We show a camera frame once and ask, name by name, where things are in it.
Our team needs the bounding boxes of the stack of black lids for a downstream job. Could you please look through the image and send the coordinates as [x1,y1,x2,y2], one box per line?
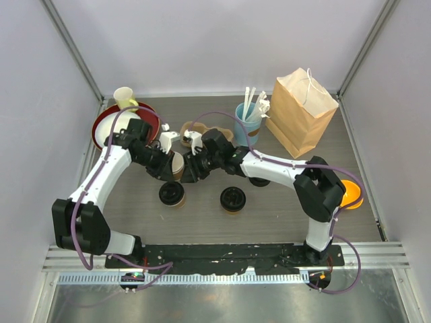
[249,178,270,187]

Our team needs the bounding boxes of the orange bowl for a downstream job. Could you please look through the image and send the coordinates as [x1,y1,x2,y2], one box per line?
[340,179,364,210]

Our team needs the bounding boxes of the brown paper bag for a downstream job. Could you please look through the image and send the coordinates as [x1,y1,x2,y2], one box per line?
[265,68,339,159]

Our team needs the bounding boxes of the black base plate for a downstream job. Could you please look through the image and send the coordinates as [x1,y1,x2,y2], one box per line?
[125,243,345,276]

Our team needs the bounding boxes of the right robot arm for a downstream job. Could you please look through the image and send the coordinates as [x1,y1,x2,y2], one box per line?
[181,129,345,266]

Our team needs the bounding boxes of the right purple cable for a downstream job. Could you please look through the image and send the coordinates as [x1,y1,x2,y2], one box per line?
[188,111,366,297]

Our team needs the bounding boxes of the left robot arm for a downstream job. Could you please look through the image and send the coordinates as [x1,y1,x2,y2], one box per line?
[52,118,180,268]

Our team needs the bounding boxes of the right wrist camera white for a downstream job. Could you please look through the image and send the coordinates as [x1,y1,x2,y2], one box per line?
[183,130,203,155]

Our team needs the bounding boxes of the yellow mug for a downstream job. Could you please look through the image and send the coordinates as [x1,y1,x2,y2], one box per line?
[113,86,139,112]

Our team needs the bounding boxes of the white paper plate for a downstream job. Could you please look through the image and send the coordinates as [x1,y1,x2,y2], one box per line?
[94,111,139,150]

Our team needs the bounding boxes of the stack of paper cups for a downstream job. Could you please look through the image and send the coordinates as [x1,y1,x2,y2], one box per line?
[172,151,185,181]

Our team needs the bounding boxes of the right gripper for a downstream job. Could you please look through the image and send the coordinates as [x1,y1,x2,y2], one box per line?
[181,147,222,184]

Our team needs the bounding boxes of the blue straw holder cup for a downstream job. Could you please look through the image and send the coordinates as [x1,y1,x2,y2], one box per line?
[233,103,261,146]

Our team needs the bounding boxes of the black lid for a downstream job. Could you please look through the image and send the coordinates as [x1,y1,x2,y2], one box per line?
[220,186,246,210]
[158,182,185,207]

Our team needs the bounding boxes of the aluminium front rail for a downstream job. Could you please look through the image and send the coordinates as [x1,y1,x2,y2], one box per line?
[43,242,409,289]

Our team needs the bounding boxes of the red round tray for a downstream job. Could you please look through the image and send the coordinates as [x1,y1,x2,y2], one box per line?
[92,102,160,148]

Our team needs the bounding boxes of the cardboard cup carrier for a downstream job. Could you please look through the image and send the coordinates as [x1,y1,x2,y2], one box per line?
[180,121,234,148]

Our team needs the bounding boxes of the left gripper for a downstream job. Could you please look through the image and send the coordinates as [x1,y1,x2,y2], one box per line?
[133,145,174,182]

